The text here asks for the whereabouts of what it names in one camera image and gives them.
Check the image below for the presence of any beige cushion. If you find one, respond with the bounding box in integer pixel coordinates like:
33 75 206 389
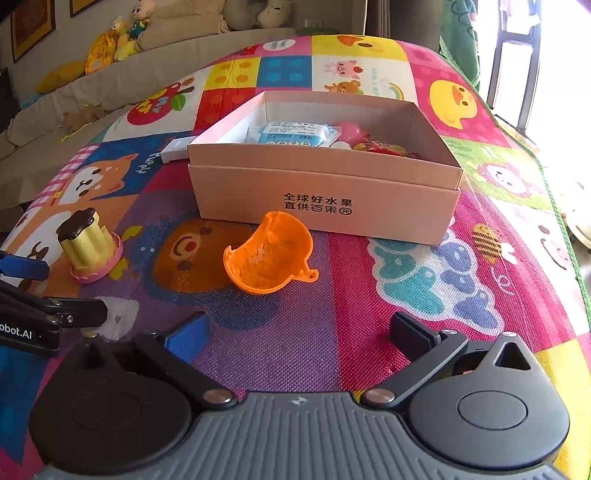
137 0 228 52

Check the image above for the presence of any white USB hub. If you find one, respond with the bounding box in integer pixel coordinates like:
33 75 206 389
160 136 197 164

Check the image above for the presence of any colourful cartoon play mat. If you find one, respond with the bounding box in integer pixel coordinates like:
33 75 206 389
1 35 590 479

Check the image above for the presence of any pink cardboard box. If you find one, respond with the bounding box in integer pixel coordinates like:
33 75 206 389
188 91 463 245

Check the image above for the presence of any blue tissue packet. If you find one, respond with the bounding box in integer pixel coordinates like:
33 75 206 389
245 121 341 147

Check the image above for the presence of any baby doll plush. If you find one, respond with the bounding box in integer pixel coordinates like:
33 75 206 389
113 0 156 62

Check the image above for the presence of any framed wall picture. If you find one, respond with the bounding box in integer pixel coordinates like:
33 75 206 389
10 0 56 63

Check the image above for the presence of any beige sofa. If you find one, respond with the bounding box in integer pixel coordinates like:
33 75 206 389
1 28 297 209

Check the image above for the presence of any orange plastic toy scoop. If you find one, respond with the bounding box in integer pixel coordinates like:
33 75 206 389
222 211 320 295

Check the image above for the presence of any grey neck pillow plush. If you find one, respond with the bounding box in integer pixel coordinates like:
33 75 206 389
222 0 293 31

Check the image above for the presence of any pink toy in box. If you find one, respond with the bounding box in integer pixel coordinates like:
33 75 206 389
332 122 370 147

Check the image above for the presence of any yellow plush toy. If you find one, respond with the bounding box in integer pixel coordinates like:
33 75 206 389
84 33 116 75

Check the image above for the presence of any yellow pudding toy pink base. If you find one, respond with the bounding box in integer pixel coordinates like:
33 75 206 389
56 207 123 285

